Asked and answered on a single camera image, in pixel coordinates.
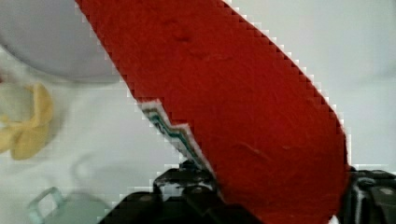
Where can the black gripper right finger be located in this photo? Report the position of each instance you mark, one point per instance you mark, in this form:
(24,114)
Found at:
(369,199)

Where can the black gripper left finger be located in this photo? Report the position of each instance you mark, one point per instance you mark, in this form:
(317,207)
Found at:
(182,195)

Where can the red ketchup bottle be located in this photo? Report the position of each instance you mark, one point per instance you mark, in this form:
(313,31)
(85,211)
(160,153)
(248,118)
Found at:
(252,116)

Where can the grey oval plate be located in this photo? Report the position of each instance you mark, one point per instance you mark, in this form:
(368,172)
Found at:
(53,36)

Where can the yellow peeled banana toy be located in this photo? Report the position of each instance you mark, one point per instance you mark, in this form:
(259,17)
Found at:
(26,113)

